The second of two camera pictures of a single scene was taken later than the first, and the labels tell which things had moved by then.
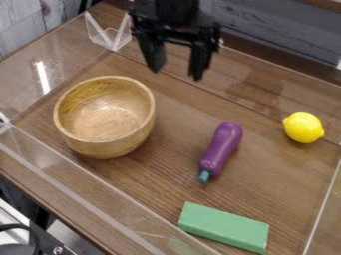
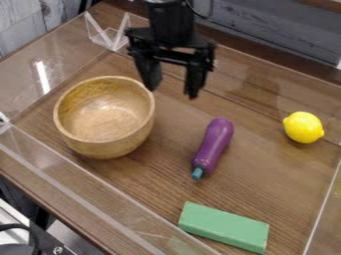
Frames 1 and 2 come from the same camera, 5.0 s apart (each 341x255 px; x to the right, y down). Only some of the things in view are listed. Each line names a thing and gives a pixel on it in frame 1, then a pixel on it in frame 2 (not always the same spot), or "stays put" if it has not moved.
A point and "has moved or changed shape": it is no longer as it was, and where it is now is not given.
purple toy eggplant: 224,146 has moved or changed shape
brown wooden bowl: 105,114 stays put
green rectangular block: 225,227 stays put
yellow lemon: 302,127 stays put
